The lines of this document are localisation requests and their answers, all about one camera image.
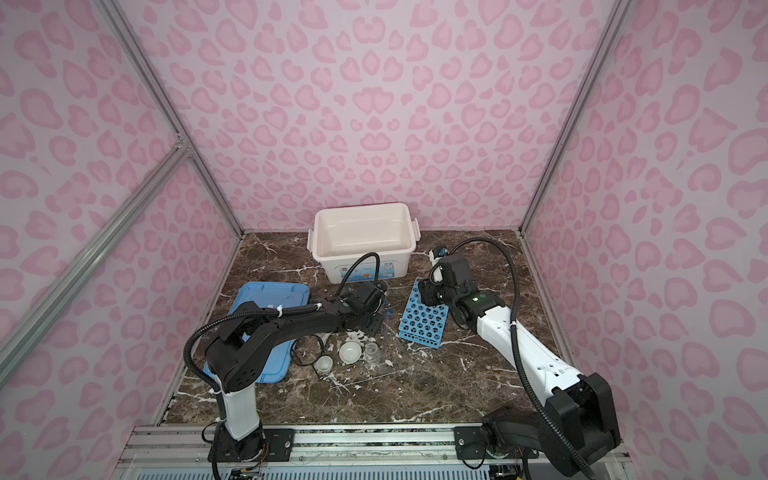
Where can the small white crucible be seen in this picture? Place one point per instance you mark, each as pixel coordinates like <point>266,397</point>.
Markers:
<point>324,365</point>

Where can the white evaporating dish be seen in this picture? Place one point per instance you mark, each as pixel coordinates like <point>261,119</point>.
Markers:
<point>350,352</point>

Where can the right aluminium corner post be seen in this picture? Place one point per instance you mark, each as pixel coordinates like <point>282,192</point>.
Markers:
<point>620,14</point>

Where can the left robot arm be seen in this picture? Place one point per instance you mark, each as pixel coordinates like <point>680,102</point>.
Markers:
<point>243,341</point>

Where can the clear glass beaker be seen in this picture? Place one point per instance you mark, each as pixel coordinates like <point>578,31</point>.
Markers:
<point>373,354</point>

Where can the diagonal aluminium frame bar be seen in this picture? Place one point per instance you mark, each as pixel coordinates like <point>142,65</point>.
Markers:
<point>39,320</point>

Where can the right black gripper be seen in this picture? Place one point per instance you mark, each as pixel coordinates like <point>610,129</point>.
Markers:
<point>427,287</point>

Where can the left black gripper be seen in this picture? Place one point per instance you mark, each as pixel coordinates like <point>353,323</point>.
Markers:
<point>378,322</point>

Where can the white plastic storage box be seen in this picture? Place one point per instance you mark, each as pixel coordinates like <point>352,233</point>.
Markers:
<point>341,235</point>

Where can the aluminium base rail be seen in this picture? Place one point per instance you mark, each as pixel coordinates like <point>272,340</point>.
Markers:
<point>353,451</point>

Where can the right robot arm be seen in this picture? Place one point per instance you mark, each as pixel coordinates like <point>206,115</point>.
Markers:
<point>573,422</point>

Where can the black wire ring stand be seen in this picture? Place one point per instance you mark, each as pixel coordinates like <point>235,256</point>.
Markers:
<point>307,350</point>

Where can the blue test tube rack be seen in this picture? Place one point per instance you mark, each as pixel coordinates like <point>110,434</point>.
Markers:
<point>422,324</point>

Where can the aluminium corner frame post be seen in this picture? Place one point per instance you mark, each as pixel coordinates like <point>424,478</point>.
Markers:
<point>115,18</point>

